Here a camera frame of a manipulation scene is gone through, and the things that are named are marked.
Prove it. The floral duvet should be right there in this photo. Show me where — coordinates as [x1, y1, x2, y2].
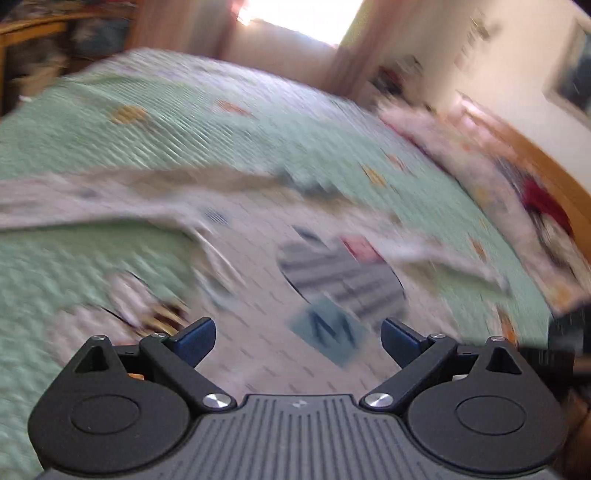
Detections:
[379, 104, 583, 315]

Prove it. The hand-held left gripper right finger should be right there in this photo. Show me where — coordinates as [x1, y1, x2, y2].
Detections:
[360, 318, 525, 411]

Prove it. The red cloth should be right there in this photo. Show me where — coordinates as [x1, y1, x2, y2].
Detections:
[524, 180, 573, 232]

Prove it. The green quilted bedspread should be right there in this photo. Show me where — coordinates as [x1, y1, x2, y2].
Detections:
[0, 48, 555, 480]

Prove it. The wooden headboard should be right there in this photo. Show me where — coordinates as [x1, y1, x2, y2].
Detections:
[457, 92, 591, 250]

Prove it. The bright window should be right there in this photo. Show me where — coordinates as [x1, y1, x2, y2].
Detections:
[238, 0, 365, 47]

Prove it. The white star-print sweatshirt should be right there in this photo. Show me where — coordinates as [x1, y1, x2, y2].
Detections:
[0, 166, 513, 398]

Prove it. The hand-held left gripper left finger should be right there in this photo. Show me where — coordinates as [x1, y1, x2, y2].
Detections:
[73, 316, 236, 411]

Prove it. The framed wall picture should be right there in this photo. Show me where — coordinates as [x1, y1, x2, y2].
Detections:
[545, 14, 591, 112]

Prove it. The wooden desk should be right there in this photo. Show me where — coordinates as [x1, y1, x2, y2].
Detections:
[0, 11, 139, 116]

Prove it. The pink curtain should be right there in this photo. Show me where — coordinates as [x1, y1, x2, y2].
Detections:
[332, 0, 393, 100]
[134, 0, 250, 61]

